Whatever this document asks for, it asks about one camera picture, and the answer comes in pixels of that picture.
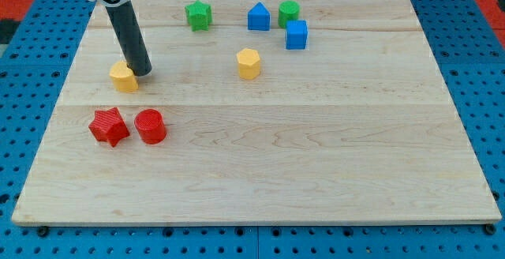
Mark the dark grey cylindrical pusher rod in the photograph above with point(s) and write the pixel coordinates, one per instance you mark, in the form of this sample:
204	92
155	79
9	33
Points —
127	30

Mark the green star block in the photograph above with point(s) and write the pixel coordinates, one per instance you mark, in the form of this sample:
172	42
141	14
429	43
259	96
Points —
198	15

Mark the red star block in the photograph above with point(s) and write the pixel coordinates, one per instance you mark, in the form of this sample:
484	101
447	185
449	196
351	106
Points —
109	126

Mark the yellow hexagon block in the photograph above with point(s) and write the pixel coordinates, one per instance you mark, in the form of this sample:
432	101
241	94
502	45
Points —
249	63

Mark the yellow rounded block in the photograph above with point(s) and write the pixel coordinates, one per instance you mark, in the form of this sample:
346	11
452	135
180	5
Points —
123	78

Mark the red cylinder block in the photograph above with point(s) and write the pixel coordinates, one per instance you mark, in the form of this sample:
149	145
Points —
150	126

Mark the blue house-shaped block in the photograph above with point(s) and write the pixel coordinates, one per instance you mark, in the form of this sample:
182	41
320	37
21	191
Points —
259	18

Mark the green cylinder block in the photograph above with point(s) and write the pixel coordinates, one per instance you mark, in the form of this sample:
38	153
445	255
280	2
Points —
288	11

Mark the light wooden board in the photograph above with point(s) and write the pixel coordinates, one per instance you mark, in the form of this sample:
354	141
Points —
358	128

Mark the blue cube block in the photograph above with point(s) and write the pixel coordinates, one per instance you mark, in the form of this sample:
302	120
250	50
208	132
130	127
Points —
296	35

